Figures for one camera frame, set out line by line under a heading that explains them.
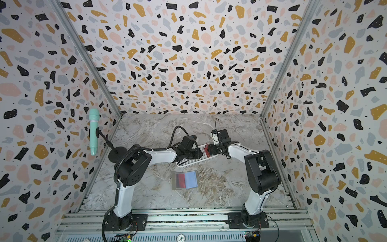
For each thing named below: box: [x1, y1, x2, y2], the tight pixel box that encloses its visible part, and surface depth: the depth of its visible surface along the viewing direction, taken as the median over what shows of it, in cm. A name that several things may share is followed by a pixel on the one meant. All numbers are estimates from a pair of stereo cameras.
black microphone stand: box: [95, 127, 128, 163], surface depth 97 cm
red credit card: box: [177, 173, 186, 189], surface depth 88 cm
